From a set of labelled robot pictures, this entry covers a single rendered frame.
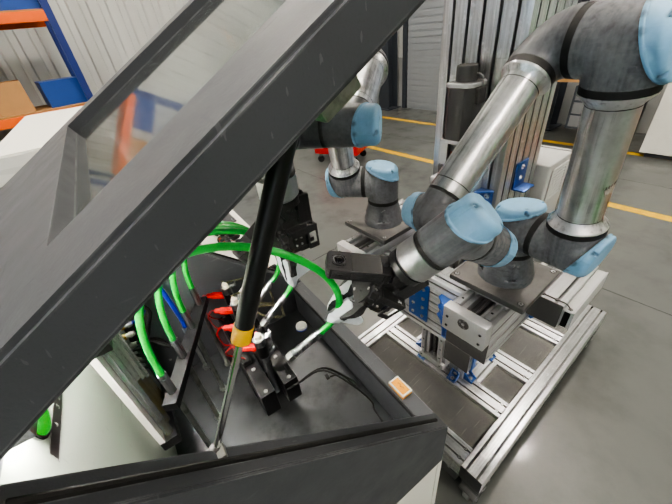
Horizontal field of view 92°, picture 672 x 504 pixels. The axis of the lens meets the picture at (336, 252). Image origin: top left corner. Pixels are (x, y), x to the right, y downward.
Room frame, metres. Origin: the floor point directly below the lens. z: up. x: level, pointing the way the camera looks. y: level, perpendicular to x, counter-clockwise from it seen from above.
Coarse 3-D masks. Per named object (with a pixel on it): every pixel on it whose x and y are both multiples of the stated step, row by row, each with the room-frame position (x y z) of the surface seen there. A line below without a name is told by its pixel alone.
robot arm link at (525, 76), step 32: (544, 32) 0.66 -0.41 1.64; (512, 64) 0.67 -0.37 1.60; (544, 64) 0.63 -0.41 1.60; (512, 96) 0.62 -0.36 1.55; (480, 128) 0.61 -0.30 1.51; (512, 128) 0.61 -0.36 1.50; (448, 160) 0.61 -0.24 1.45; (480, 160) 0.58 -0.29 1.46; (416, 192) 0.61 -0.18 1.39; (448, 192) 0.55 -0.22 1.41; (416, 224) 0.55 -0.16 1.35
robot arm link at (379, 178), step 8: (376, 160) 1.18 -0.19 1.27; (384, 160) 1.18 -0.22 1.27; (368, 168) 1.11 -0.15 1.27; (376, 168) 1.10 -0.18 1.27; (384, 168) 1.10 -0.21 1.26; (392, 168) 1.10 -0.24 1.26; (368, 176) 1.11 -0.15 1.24; (376, 176) 1.08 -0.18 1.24; (384, 176) 1.08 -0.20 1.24; (392, 176) 1.08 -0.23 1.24; (368, 184) 1.09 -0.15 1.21; (376, 184) 1.08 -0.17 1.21; (384, 184) 1.08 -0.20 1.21; (392, 184) 1.08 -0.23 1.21; (368, 192) 1.09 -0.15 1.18; (376, 192) 1.08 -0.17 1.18; (384, 192) 1.08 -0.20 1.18; (392, 192) 1.08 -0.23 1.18; (376, 200) 1.09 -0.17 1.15; (384, 200) 1.08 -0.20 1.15; (392, 200) 1.08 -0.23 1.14
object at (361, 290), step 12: (396, 264) 0.42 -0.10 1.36; (396, 276) 0.42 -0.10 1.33; (360, 288) 0.44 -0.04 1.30; (372, 288) 0.42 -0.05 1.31; (384, 288) 0.43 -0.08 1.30; (396, 288) 0.43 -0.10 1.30; (408, 288) 0.43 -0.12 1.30; (420, 288) 0.43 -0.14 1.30; (360, 300) 0.42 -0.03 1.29; (372, 300) 0.42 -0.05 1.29; (384, 300) 0.42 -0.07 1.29; (396, 300) 0.42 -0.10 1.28; (384, 312) 0.42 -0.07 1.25; (396, 312) 0.42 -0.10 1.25
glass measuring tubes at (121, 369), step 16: (112, 352) 0.41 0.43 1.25; (128, 352) 0.50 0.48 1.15; (96, 368) 0.39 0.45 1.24; (112, 368) 0.41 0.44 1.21; (128, 368) 0.44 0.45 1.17; (144, 368) 0.51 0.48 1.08; (112, 384) 0.39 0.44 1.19; (128, 384) 0.41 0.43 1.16; (144, 384) 0.45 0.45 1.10; (128, 400) 0.39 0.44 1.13; (144, 400) 0.41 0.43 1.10; (160, 400) 0.47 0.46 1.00; (144, 416) 0.39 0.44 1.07; (160, 416) 0.41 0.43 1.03; (160, 432) 0.40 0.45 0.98; (176, 432) 0.41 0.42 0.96
